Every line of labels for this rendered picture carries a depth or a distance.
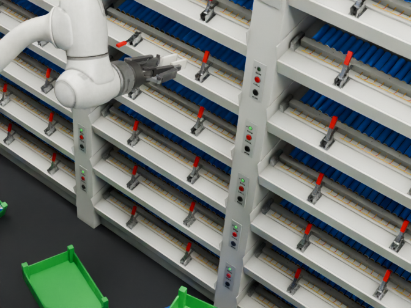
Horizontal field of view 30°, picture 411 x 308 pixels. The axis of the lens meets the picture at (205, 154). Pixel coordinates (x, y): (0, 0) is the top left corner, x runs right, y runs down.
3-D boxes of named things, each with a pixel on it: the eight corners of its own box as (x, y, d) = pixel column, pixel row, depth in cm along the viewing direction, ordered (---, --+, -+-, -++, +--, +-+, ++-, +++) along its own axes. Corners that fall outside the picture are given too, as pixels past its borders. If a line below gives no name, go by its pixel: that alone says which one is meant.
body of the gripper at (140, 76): (109, 82, 202) (133, 76, 209) (132, 96, 198) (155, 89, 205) (114, 57, 198) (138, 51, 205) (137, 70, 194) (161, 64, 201)
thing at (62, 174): (78, 201, 303) (70, 181, 292) (-20, 133, 330) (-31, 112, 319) (113, 167, 312) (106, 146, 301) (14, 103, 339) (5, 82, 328)
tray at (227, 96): (240, 117, 220) (238, 95, 213) (91, 35, 247) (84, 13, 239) (281, 74, 229) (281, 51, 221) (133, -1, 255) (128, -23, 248)
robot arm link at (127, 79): (117, 104, 194) (133, 99, 198) (124, 72, 190) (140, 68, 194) (92, 88, 198) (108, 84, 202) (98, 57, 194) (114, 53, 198)
